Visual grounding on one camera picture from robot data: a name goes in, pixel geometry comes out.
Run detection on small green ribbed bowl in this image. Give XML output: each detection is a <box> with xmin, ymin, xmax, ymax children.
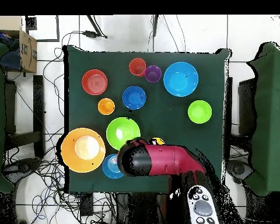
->
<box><xmin>187</xmin><ymin>100</ymin><xmax>212</xmax><ymax>124</ymax></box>

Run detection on yellow ribbed plastic cup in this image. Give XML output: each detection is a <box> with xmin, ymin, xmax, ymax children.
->
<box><xmin>148</xmin><ymin>136</ymin><xmax>166</xmax><ymax>146</ymax></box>

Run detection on black power adapter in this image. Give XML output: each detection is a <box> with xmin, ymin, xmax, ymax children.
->
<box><xmin>82</xmin><ymin>30</ymin><xmax>108</xmax><ymax>39</ymax></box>

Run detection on dark blue bowl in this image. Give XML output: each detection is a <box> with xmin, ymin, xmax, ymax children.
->
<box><xmin>122</xmin><ymin>85</ymin><xmax>147</xmax><ymax>111</ymax></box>

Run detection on cardboard box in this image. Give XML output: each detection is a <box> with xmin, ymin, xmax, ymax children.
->
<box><xmin>0</xmin><ymin>15</ymin><xmax>38</xmax><ymax>74</ymax></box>

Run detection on large yellow bowl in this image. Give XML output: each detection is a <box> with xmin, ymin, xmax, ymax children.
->
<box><xmin>61</xmin><ymin>127</ymin><xmax>106</xmax><ymax>174</ymax></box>

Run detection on purple plastic cup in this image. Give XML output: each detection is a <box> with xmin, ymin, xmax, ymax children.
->
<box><xmin>143</xmin><ymin>65</ymin><xmax>162</xmax><ymax>83</ymax></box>

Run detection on orange ribbed plastic cup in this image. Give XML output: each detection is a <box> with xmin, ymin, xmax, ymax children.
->
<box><xmin>97</xmin><ymin>97</ymin><xmax>116</xmax><ymax>116</ymax></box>

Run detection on dark green tablecloth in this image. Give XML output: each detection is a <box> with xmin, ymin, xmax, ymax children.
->
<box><xmin>64</xmin><ymin>45</ymin><xmax>232</xmax><ymax>194</ymax></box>

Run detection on large light blue bowl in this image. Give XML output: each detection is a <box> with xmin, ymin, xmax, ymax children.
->
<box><xmin>163</xmin><ymin>61</ymin><xmax>200</xmax><ymax>97</ymax></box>

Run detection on red plastic cup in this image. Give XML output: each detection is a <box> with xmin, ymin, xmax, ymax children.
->
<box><xmin>128</xmin><ymin>57</ymin><xmax>147</xmax><ymax>78</ymax></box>

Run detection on tangled floor cables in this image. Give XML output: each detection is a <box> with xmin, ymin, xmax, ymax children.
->
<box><xmin>4</xmin><ymin>31</ymin><xmax>117</xmax><ymax>224</ymax></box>

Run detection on small light blue bowl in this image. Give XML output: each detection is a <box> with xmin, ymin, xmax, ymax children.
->
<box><xmin>101</xmin><ymin>153</ymin><xmax>125</xmax><ymax>180</ymax></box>

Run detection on red plastic bowl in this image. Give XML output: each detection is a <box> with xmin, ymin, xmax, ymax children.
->
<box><xmin>81</xmin><ymin>69</ymin><xmax>109</xmax><ymax>96</ymax></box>

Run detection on large green bowl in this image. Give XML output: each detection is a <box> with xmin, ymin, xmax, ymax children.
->
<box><xmin>106</xmin><ymin>117</ymin><xmax>141</xmax><ymax>151</ymax></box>

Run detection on dark blue bag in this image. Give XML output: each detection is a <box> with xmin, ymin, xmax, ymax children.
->
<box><xmin>0</xmin><ymin>28</ymin><xmax>23</xmax><ymax>72</ymax></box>

